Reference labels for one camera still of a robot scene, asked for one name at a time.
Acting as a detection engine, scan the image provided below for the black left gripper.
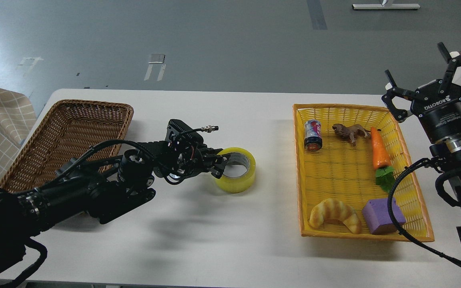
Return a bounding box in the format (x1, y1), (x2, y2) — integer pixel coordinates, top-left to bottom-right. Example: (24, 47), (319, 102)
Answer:
(177, 145), (230, 179)

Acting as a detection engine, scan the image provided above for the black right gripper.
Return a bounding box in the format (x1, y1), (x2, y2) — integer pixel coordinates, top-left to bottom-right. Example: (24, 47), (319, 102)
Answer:
(381, 42), (461, 144)

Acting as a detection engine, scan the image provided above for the yellow tape roll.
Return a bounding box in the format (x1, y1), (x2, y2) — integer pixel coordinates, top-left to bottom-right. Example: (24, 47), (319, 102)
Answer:
(214, 147), (256, 194)

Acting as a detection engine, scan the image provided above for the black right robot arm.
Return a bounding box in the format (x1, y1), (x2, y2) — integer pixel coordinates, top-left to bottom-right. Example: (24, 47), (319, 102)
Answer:
(382, 42), (461, 268)

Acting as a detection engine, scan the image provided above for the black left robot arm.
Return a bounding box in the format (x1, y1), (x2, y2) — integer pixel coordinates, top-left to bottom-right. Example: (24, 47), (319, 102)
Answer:
(0, 120), (231, 288)

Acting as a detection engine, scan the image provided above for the brown toy lion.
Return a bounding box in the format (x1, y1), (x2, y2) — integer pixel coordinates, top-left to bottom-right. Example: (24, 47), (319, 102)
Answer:
(331, 123), (371, 146)

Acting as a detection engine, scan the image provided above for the orange toy carrot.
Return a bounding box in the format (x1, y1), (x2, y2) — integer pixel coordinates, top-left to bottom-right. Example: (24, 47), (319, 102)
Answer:
(370, 126), (395, 193)

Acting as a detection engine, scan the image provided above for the white floor stand base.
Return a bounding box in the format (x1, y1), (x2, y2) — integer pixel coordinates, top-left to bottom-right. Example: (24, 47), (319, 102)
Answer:
(352, 2), (421, 10)

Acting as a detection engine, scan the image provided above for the small soda can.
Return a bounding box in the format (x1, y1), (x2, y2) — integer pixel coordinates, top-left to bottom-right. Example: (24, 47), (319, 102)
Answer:
(304, 120), (323, 152)

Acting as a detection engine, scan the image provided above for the yellow plastic basket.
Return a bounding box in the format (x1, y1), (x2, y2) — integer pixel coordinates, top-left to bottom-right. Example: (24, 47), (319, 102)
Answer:
(293, 104), (412, 241)

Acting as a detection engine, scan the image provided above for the toy croissant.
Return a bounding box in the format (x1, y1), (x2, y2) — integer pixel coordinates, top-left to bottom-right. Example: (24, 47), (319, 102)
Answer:
(309, 198), (362, 234)

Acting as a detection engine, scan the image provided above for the purple foam block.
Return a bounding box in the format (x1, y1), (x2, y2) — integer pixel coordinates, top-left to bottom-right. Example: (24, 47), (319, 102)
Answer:
(362, 198), (397, 235)

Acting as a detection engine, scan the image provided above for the brown wicker basket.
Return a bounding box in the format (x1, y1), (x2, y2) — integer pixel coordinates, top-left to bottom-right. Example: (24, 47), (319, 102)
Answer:
(0, 100), (134, 193)

